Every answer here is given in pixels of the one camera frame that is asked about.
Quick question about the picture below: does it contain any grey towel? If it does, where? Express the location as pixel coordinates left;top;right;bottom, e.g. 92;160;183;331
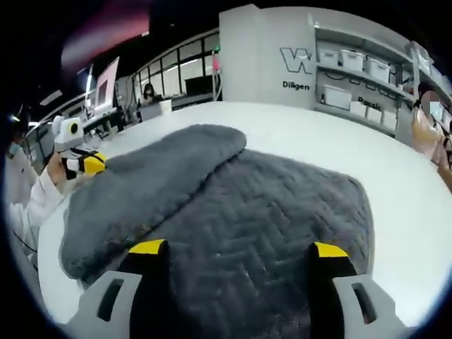
59;123;375;339

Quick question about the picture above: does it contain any white lettered partition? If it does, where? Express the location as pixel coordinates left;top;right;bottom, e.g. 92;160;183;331
218;3;317;112

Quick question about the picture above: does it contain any grey metal shelving rack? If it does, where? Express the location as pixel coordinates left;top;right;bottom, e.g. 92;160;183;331
312;12;452;137

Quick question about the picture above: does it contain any monitor with pinkish screen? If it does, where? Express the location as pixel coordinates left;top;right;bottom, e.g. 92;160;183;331
93;56;121;117

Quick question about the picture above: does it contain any black-legged desk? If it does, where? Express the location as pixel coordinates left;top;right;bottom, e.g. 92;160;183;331
26;105;125;142

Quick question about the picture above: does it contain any large white storage bin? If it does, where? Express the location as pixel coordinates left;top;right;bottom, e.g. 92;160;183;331
323;83;352;111

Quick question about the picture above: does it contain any black-framed glass wall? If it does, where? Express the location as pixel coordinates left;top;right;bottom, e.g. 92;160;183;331
119;30;222;107

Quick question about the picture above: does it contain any person's left hand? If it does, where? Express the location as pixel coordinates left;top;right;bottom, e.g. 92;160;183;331
46;154;77;194

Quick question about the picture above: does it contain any white lidded storage bin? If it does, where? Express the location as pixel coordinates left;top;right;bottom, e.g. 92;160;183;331
365;56;391;84
319;49;340;66
339;49;364;72

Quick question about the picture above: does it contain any black device cable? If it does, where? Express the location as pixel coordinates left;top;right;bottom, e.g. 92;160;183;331
13;231;38;254

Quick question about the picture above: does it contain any black screen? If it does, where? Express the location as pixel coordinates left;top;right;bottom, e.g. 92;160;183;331
185;76;216;95

